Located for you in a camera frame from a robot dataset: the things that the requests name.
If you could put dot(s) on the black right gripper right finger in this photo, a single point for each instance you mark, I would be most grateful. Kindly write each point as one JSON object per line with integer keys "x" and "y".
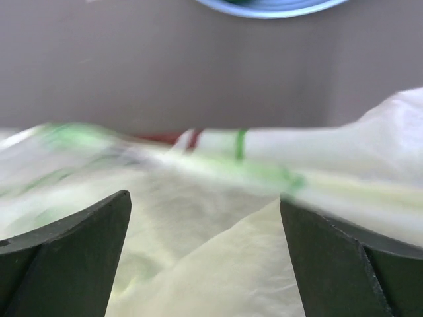
{"x": 343, "y": 269}

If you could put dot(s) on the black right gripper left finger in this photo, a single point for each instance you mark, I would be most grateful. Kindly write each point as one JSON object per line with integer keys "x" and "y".
{"x": 66, "y": 268}

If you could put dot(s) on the light green plastic bag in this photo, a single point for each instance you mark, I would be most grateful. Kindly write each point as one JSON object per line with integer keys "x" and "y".
{"x": 205, "y": 235}

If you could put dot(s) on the blue round plate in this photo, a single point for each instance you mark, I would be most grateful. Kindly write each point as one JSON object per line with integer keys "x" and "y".
{"x": 270, "y": 9}

